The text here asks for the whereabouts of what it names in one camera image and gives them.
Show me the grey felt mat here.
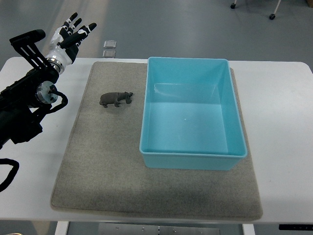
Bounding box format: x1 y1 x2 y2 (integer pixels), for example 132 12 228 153
50 62 263 221

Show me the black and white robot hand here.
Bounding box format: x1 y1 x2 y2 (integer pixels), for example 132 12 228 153
46 12 97 70

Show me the black table control panel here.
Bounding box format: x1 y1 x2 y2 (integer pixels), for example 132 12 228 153
279 224 313 231

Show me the black braided cable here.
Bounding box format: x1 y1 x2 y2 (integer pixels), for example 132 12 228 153
0 158 20 193

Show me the blue plastic box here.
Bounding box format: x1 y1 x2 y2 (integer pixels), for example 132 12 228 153
139 57 248 170

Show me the brown toy hippo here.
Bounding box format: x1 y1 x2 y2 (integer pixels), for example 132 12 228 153
99 92 133 108

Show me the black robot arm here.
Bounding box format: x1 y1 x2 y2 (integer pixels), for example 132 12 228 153
0 29 68 145

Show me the upper floor outlet plate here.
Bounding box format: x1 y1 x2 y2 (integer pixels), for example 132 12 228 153
103 40 117 48

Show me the lower floor outlet plate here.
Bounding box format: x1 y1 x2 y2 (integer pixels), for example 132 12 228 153
103 49 116 58

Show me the floor outlet plate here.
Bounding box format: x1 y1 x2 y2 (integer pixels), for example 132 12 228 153
103 40 117 48
103 49 116 58

